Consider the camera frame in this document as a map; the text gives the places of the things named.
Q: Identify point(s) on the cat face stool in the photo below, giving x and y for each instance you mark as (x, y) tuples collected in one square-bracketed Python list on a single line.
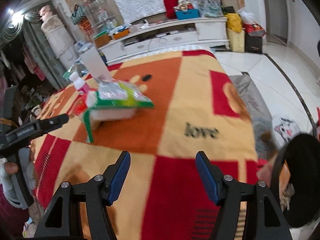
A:
[(284, 129)]

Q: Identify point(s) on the small white pink bottle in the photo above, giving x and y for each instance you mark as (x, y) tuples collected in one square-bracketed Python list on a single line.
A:
[(80, 85)]

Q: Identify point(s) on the black trash bin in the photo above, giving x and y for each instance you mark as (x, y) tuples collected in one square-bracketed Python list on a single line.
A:
[(302, 156)]

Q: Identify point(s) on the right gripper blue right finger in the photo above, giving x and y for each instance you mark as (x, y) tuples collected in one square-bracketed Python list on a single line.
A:
[(210, 176)]

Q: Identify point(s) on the white thermos bottle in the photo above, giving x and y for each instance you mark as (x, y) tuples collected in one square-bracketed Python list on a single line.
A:
[(95, 65)]

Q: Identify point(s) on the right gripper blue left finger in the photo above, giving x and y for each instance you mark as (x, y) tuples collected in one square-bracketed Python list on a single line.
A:
[(116, 175)]

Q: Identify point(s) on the green wet wipes packet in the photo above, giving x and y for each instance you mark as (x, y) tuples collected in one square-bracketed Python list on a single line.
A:
[(114, 100)]

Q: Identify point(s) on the yellow bag on box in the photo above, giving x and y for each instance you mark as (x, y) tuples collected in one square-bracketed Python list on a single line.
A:
[(234, 22)]

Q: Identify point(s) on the red orange patterned blanket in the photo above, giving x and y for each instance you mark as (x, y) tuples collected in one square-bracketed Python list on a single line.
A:
[(196, 108)]

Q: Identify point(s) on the white TV cabinet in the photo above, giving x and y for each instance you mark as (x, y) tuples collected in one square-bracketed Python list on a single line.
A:
[(207, 32)]

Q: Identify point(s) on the person left hand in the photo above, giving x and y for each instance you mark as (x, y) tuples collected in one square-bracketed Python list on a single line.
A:
[(11, 168)]

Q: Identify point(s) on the blue storage basket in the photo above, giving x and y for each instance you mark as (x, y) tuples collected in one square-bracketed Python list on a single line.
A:
[(189, 14)]

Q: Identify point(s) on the white cloth covered TV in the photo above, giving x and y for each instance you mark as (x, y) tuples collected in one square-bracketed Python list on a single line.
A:
[(134, 10)]

